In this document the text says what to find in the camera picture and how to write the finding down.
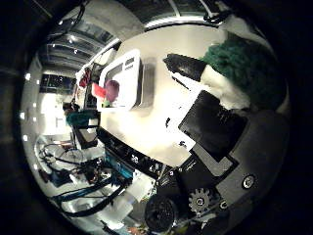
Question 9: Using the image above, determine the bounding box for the green fuzzy plush toy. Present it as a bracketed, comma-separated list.
[200, 32, 286, 111]

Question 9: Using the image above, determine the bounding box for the white plastic container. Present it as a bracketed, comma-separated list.
[97, 48, 145, 113]

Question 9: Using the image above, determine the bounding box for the purple eggplant plush toy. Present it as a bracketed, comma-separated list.
[104, 79, 121, 103]

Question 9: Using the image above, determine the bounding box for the black teal cable sleeve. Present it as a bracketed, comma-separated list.
[50, 174, 135, 218]

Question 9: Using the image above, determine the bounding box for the person in teal shirt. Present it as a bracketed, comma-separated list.
[63, 102, 99, 129]

